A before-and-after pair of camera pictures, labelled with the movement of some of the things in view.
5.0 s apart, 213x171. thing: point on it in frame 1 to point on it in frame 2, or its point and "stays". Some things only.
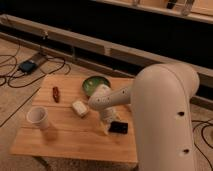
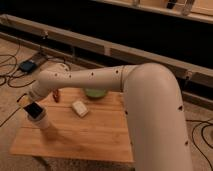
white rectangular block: [80, 107] stays
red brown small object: [55, 93] stays
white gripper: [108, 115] to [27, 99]
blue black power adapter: [27, 67] stays
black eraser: [118, 127] to [33, 109]
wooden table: [80, 117] stays
